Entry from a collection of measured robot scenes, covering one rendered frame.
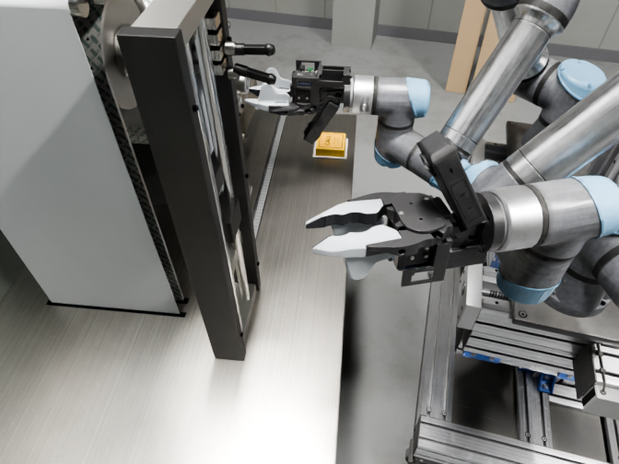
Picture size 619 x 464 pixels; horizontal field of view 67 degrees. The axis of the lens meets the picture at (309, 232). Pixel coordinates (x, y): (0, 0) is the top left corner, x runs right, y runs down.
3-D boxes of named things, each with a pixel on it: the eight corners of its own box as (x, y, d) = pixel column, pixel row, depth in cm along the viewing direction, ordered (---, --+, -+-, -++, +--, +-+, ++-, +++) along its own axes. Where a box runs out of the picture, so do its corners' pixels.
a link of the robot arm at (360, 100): (370, 101, 99) (369, 123, 93) (348, 100, 99) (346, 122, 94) (374, 68, 93) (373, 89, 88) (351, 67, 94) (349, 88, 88)
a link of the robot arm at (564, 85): (573, 135, 117) (597, 87, 107) (525, 112, 124) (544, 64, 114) (597, 119, 122) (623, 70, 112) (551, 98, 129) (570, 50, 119)
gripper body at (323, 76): (292, 58, 93) (353, 61, 93) (294, 97, 100) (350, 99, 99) (287, 77, 88) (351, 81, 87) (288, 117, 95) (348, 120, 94)
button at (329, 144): (344, 157, 114) (344, 149, 112) (315, 156, 114) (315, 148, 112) (345, 141, 118) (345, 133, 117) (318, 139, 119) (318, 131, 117)
